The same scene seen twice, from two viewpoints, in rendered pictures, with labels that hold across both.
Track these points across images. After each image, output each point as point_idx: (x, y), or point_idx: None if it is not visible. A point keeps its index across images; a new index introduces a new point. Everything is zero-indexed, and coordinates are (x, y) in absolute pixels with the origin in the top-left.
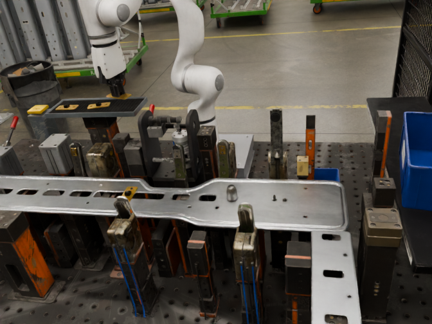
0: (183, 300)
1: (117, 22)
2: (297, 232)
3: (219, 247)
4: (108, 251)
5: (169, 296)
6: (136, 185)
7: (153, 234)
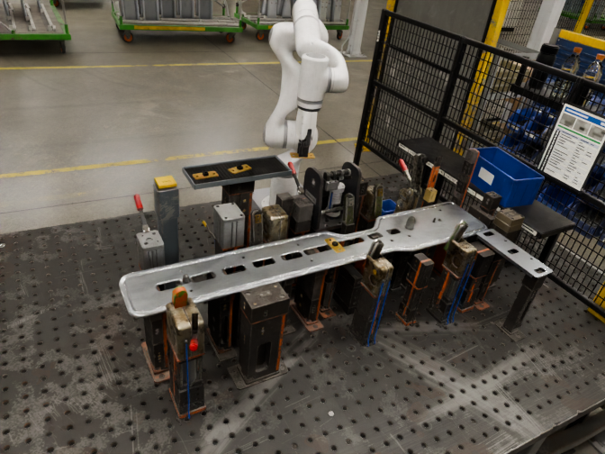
0: (383, 322)
1: (345, 90)
2: None
3: None
4: None
5: None
6: (329, 236)
7: (352, 275)
